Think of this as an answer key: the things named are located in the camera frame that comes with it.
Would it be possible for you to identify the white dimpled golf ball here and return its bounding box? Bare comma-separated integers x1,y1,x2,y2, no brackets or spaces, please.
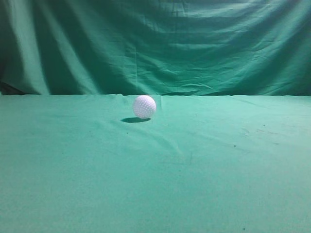
133,95,156,119

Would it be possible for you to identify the green backdrop curtain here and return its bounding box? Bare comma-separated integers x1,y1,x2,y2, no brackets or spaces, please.
0,0,311,96

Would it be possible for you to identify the green table cloth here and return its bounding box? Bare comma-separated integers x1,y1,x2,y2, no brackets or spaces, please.
0,95,311,233

